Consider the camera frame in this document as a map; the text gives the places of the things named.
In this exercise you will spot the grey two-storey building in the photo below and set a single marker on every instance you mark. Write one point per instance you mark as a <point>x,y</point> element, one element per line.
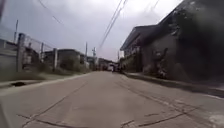
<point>135,46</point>

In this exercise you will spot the dark kerb strip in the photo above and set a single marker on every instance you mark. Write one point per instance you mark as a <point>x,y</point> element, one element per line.
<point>173,83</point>

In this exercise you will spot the dark overgrown building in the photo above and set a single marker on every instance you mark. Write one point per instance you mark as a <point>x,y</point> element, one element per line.
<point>186,43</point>

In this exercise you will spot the weedy roadside verge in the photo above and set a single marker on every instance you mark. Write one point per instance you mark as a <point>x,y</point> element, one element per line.
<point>40,75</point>

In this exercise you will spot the vehicle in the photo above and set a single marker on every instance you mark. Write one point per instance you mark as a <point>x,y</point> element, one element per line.
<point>112,67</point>

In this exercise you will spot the low grey house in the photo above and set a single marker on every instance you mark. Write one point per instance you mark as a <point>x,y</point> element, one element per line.
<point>68,57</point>

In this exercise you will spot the thin utility pole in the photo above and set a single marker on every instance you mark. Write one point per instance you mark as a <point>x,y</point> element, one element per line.
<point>15,31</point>

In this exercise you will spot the grey concrete road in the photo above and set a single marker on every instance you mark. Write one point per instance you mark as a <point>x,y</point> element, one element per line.
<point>106,100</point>

